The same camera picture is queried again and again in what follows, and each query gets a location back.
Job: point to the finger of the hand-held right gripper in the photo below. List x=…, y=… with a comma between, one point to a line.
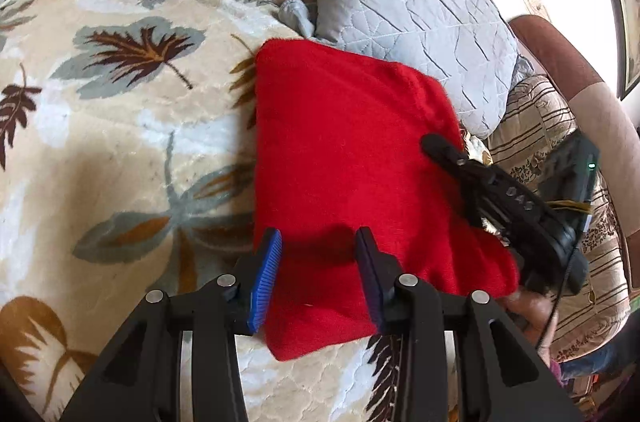
x=450, y=155

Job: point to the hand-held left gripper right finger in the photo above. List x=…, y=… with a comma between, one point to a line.
x=367, y=284

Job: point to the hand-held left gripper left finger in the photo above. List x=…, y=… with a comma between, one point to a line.
x=267, y=277

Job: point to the red and blue knit sweater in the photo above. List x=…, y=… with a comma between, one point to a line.
x=350, y=142

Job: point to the person's right hand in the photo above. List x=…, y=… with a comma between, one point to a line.
x=530, y=304

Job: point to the striped beige pillow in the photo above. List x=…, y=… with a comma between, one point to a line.
x=540, y=112

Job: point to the brown padded headboard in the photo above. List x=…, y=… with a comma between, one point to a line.
x=590, y=92

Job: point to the grey quilted pillow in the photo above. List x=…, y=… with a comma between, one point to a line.
x=415, y=2

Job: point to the leaf print blanket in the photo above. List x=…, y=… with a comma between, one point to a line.
x=125, y=142

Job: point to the dark window frame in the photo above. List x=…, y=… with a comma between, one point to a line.
x=622, y=2

